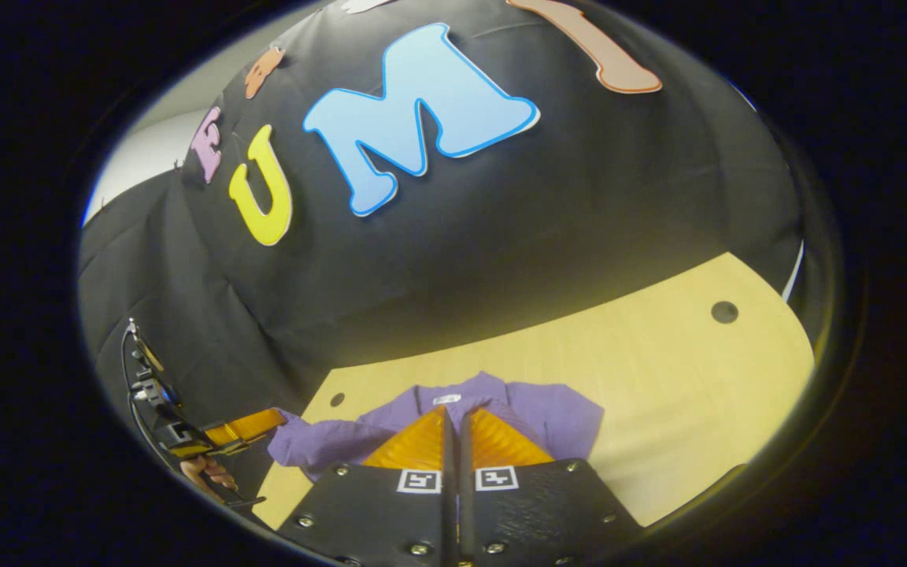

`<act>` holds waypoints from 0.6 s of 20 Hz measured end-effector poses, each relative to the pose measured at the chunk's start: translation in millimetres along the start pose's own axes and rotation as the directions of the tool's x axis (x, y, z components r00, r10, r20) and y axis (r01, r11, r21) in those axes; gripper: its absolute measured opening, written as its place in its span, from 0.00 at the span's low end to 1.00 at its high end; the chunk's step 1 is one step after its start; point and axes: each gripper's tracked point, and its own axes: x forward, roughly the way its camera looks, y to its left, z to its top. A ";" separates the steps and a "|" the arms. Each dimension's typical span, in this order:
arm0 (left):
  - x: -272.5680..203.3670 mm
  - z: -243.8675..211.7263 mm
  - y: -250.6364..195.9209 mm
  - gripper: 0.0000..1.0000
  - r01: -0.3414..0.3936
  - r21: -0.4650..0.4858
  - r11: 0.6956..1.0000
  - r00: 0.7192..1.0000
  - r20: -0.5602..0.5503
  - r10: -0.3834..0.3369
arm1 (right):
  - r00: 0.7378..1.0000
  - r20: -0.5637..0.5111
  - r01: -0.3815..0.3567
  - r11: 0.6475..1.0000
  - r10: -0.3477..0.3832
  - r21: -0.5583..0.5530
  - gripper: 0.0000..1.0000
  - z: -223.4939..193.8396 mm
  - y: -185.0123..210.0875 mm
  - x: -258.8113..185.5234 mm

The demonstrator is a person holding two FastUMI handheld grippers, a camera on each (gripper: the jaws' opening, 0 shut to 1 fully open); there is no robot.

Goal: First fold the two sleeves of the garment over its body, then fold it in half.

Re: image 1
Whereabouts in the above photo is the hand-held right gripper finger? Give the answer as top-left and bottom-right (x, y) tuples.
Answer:
(459, 406), (643, 567)
(276, 406), (459, 567)

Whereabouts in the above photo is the purple shirt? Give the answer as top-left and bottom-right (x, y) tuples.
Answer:
(267, 372), (605, 483)

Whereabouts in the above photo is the black backdrop cloth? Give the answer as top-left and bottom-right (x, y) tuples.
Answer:
(80, 0), (809, 505)

